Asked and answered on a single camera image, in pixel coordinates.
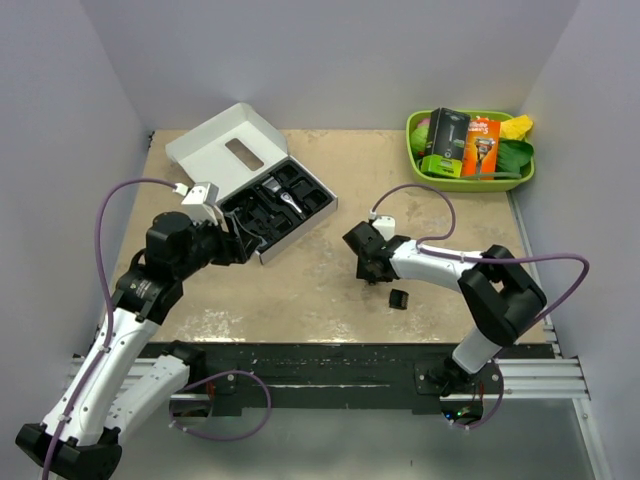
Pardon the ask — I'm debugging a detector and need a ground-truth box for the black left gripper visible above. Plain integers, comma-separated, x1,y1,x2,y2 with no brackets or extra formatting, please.
175,210,262,279

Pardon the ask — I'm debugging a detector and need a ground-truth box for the black comb attachment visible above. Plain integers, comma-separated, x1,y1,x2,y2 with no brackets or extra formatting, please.
388,289,409,310

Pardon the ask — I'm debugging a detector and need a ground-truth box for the white clipper kit box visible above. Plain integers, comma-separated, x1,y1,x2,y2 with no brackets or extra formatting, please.
165,103,338,264

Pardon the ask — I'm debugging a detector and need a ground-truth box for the silver black hair clipper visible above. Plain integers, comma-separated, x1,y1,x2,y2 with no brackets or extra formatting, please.
262,176,304,218

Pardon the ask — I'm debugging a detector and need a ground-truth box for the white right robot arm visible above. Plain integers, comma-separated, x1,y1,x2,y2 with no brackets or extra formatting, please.
343,222,547,393

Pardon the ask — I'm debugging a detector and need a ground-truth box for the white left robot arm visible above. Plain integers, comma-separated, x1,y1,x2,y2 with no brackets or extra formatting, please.
16,212,259,479

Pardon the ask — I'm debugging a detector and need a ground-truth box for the green plastic basket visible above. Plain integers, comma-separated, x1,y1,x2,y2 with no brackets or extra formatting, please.
406,110,536,193

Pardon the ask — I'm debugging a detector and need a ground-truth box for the black razor box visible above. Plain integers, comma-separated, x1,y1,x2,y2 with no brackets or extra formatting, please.
420,107,471,179

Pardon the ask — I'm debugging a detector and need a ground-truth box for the orange razor package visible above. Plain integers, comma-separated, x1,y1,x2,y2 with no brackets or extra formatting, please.
461,117,501,178

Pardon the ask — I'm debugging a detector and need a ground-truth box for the green leaf item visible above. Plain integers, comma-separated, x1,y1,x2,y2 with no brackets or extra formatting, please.
496,139,534,173

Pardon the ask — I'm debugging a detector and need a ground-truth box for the yellow cloth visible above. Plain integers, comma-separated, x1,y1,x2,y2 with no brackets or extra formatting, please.
500,115,534,141

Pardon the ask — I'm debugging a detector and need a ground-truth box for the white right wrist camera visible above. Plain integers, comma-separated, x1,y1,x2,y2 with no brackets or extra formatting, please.
369,211,396,241

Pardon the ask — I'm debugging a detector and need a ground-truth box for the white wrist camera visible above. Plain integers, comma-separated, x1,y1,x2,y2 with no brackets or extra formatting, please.
173,182,219,225
369,211,396,241

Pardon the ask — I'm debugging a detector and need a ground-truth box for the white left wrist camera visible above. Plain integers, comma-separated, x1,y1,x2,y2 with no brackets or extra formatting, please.
173,182,219,225

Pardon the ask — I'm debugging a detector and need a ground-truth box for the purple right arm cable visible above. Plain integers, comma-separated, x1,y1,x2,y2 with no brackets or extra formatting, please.
370,183,591,361

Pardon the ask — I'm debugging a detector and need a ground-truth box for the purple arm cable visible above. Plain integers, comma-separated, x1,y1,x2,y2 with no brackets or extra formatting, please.
370,183,591,361
40,178,187,480

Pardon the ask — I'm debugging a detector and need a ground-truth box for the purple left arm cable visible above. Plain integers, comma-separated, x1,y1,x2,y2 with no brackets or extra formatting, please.
40,178,187,480

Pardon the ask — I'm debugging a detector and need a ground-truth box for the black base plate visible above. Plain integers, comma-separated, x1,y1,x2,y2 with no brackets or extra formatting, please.
124,339,556,417

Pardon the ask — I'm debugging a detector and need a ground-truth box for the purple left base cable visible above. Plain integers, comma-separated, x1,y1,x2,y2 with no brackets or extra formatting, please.
168,368,274,441

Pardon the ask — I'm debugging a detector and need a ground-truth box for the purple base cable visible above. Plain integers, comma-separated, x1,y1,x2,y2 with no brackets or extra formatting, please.
168,368,274,441
447,359,506,431

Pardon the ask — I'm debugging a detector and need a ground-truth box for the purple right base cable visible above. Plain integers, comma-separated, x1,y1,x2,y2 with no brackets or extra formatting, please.
447,359,506,431

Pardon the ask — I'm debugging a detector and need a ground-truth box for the aluminium rail frame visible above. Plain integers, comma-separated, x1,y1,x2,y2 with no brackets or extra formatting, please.
65,358,589,400

